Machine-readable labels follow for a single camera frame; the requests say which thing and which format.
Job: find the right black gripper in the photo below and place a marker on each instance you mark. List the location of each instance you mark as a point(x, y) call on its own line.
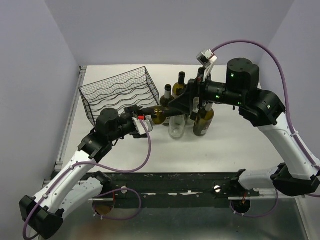
point(194, 89)

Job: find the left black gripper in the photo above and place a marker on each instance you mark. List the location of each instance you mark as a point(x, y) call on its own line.
point(132, 111)

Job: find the green bottle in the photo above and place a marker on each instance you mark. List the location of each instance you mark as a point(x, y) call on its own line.
point(200, 73)
point(203, 119)
point(179, 86)

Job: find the dark bottle label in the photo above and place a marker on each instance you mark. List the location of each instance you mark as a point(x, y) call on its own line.
point(167, 97)
point(159, 114)

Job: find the clear glass bottle front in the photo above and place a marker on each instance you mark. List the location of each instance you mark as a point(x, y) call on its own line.
point(177, 125)

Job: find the dark bottle front label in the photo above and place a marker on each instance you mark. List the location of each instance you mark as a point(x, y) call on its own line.
point(159, 114)

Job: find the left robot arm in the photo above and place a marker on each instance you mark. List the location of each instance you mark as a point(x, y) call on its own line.
point(44, 212)

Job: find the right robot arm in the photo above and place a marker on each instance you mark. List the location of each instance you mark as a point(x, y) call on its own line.
point(297, 175)

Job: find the black wire wine rack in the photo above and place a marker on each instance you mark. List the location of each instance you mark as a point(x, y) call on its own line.
point(134, 87)

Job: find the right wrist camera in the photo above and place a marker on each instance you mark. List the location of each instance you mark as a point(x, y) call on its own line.
point(208, 59)

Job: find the black mounting rail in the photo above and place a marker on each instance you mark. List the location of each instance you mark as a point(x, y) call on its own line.
point(171, 190)

